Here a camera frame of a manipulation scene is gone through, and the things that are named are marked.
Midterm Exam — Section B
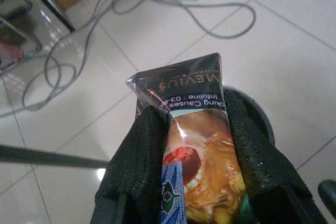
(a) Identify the metal chair frame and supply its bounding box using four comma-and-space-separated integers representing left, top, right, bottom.
0, 0, 43, 54

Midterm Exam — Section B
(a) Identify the black metal frame bar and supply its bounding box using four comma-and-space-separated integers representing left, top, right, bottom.
0, 144, 110, 169

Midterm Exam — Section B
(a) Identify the black cigarette pack with picture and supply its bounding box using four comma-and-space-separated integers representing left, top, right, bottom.
125, 52, 254, 224

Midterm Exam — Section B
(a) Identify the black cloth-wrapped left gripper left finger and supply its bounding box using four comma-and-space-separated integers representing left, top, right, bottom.
90, 108, 171, 224

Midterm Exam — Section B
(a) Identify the black rounded object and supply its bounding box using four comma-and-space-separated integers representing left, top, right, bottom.
317, 179, 336, 210

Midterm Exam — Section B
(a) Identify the person's bare foot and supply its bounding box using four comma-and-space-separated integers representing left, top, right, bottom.
0, 41, 24, 63

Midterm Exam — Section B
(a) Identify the black table leg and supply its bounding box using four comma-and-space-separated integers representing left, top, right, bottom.
19, 0, 76, 32

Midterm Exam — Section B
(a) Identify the long looped grey cable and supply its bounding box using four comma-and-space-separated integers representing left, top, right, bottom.
0, 0, 257, 119

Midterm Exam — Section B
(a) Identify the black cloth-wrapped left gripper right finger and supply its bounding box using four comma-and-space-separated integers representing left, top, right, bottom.
222, 89, 329, 224

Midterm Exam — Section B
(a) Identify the black round rubbish bin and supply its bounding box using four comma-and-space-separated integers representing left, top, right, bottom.
223, 84, 276, 147

